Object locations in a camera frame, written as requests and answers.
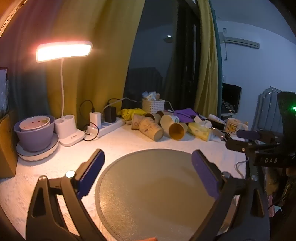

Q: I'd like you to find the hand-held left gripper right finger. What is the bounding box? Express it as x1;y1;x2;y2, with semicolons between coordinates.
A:
188;149;271;241

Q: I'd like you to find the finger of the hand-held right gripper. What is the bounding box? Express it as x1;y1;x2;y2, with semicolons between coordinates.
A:
225;139;281;153
237;130;282;142

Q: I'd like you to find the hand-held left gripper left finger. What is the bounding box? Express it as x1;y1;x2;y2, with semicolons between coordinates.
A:
25;149;111;241

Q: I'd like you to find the white mug with bear print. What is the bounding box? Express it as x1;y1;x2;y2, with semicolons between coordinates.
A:
225;117;248;135

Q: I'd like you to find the white radiator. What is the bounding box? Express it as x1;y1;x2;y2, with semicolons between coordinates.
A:
255;86;284;133

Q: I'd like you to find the yellow tissue pack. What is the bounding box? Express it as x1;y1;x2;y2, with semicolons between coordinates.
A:
187;122;213;142

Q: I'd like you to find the black laptop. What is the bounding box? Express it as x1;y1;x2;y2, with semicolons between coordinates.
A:
221;83;242;114

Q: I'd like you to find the white power strip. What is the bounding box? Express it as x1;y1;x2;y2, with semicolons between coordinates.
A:
87;116;125;137

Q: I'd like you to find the white charger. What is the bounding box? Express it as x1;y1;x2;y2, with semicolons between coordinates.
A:
90;112;102;127

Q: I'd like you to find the purple cloth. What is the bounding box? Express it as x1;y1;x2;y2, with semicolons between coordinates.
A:
172;108;206;122

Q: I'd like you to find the black charger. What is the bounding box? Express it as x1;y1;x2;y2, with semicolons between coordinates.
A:
105;107;117;123

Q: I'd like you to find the round grey mat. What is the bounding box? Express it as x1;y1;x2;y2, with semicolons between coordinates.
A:
95;149;246;241

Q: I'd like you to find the purple bowl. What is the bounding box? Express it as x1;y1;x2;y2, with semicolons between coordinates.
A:
13;115;56;152

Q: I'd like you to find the yellow cloth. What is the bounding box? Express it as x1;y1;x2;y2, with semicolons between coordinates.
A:
117;108;146;121

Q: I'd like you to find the pile of paper cups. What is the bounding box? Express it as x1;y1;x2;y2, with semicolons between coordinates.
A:
131;110;188;142

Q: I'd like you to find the small pale bowl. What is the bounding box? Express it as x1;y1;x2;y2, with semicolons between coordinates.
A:
19;116;51;132

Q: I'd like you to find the white woven basket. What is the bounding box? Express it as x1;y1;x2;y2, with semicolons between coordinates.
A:
142;98;165;114

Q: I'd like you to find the yellow curtain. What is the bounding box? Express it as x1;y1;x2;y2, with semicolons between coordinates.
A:
194;0;219;114
46;0;146;130

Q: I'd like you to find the white air conditioner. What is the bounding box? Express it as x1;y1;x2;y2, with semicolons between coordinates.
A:
223;36;260;49

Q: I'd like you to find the white desk lamp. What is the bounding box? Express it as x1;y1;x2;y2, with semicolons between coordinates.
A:
36;41;93;147

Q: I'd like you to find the thin white cable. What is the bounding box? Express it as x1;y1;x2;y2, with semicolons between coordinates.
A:
235;159;249;176

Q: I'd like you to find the white round base plate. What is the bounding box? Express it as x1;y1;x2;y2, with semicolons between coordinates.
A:
16;134;60;161

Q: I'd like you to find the black cable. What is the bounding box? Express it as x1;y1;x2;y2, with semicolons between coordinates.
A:
80;100;99;141

